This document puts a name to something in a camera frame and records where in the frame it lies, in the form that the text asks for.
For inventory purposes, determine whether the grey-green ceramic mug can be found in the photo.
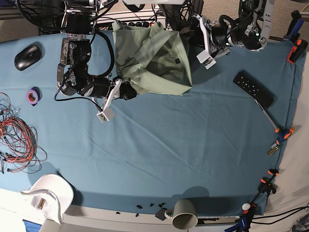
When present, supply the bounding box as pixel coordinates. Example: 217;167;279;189
164;199;198;230

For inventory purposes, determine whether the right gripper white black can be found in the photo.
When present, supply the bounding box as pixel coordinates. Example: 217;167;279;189
90;78;137;123

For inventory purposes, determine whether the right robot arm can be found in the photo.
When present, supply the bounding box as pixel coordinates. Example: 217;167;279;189
56;0;137;123

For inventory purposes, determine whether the light green T-shirt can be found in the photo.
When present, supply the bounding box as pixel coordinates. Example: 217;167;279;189
112;21;193;96

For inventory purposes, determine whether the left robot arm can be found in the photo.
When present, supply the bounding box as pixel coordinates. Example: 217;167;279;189
180;0;275;70

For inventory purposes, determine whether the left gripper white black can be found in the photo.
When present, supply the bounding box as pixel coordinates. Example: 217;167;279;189
180;14;231;70

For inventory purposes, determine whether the black remote control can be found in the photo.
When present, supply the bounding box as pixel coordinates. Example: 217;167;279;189
233;70;274;109

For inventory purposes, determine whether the white baseball cap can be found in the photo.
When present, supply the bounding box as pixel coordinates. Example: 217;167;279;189
20;174;74;225

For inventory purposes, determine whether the blue black clamp top right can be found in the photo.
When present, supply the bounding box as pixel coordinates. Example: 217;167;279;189
269;10;304;43

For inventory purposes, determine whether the black orange clamp upper right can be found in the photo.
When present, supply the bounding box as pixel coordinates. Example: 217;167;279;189
287;39;308;64

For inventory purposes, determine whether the blue black clamp bottom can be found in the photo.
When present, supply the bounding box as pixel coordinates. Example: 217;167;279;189
225;203;257;232

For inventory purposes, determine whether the black orange clamp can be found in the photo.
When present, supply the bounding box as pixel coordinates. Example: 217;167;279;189
287;39;308;64
249;169;279;205

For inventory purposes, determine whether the orange and black wire bundle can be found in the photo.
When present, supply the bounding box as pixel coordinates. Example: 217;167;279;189
0;92;48;174

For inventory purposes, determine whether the white ball knob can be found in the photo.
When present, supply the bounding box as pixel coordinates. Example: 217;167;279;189
242;203;251;211

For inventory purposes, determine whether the blue table cloth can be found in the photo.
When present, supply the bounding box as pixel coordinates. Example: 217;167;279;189
0;34;306;216

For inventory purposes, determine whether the orange blue screwdriver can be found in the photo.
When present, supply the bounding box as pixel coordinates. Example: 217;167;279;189
271;128;295;148

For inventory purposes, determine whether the black orange clamp lower right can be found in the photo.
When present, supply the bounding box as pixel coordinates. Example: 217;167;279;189
249;169;279;205

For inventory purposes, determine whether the black computer mouse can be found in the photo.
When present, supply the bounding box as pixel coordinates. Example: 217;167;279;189
14;45;42;71

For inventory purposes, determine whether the blue black clamp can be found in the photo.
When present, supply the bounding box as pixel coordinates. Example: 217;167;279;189
225;203;257;232
269;10;304;43

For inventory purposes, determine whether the black power strip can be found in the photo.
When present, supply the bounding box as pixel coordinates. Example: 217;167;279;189
124;21;158;28

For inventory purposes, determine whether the white pen orange tip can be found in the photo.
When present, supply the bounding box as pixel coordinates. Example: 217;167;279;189
254;100;280;133

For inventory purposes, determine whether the purple tape roll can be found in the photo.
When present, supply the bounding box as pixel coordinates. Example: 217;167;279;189
27;87;41;106

